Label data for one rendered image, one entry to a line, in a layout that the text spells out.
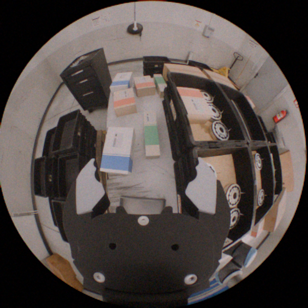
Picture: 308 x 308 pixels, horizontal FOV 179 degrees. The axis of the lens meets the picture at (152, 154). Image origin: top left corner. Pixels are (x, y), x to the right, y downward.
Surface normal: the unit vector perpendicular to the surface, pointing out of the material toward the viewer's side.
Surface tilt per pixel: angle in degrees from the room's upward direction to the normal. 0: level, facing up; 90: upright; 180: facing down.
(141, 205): 0
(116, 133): 0
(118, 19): 90
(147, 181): 0
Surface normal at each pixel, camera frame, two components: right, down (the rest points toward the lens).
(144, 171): 0.04, -0.26
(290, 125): -0.99, 0.14
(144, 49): 0.15, 0.95
